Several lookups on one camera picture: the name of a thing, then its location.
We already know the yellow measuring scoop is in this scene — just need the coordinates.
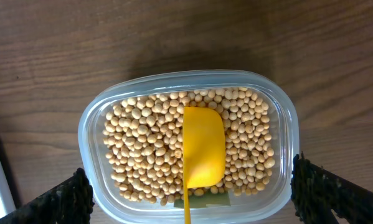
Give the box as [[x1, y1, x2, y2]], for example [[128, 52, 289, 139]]
[[182, 107, 225, 224]]

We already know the clear plastic container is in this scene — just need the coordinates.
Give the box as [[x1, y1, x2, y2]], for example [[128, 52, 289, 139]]
[[78, 70, 300, 223]]

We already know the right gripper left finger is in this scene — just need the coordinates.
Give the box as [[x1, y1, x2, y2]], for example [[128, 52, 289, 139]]
[[0, 168, 95, 224]]

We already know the soybeans pile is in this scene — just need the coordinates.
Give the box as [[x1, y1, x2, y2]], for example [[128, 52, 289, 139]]
[[103, 87, 276, 205]]

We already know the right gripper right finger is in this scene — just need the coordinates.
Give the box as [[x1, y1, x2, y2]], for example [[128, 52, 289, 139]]
[[291, 153, 373, 224]]

